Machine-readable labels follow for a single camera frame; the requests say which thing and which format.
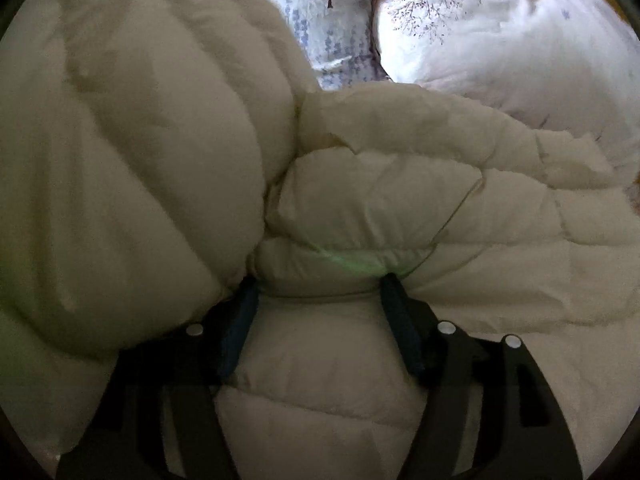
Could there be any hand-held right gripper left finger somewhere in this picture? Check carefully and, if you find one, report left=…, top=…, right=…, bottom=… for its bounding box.
left=55, top=277, right=262, bottom=480

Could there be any beige quilted down comforter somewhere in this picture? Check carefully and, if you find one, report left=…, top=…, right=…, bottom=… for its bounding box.
left=0, top=0, right=640, bottom=480

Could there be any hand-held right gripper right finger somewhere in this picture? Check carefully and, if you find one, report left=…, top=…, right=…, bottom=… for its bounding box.
left=380, top=274, right=584, bottom=480

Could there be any pale pink tree-print pillow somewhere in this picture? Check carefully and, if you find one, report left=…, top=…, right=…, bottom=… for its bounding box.
left=372, top=0, right=640, bottom=161

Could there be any pale blue tree-print pillow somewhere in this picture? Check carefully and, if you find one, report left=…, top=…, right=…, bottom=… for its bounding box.
left=277, top=0, right=391, bottom=92

